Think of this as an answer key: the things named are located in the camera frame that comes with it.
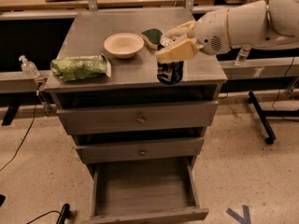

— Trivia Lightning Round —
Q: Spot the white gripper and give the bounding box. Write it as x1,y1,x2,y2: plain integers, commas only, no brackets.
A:
155,9,231,63

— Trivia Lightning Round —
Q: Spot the blue pepsi can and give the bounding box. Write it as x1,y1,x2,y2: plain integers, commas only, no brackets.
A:
156,37,185,86

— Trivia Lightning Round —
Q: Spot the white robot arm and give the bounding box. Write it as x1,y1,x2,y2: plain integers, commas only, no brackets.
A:
155,0,299,63

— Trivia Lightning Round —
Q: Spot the grey drawer cabinet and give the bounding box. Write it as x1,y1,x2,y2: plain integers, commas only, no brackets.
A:
44,7,228,173

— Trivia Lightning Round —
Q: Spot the top grey drawer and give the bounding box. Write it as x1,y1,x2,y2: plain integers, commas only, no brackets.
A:
58,101,218,134

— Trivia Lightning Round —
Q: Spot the middle grey drawer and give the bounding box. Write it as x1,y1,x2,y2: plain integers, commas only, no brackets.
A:
76,137,204,164

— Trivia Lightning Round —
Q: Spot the bottom grey open drawer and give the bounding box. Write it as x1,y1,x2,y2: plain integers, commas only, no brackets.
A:
88,157,208,224

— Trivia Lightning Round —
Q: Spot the green yellow sponge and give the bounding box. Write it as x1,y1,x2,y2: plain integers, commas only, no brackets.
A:
141,28,163,50

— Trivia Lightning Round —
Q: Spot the clear water bottle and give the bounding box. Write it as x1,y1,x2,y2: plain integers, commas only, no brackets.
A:
235,47,250,66

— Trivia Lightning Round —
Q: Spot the white paper bowl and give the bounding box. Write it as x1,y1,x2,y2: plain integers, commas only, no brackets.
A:
104,33,144,59

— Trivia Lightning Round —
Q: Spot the green chip bag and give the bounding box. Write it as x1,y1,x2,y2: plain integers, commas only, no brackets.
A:
50,54,111,81

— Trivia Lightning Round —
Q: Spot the left hand sanitizer bottle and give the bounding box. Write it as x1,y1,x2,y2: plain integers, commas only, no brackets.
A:
19,55,40,78

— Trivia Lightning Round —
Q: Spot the black object bottom left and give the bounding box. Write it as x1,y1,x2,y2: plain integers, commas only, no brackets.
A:
26,203,71,224

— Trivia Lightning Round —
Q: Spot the black floor cable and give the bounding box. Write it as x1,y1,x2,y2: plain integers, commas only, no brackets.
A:
0,103,39,173

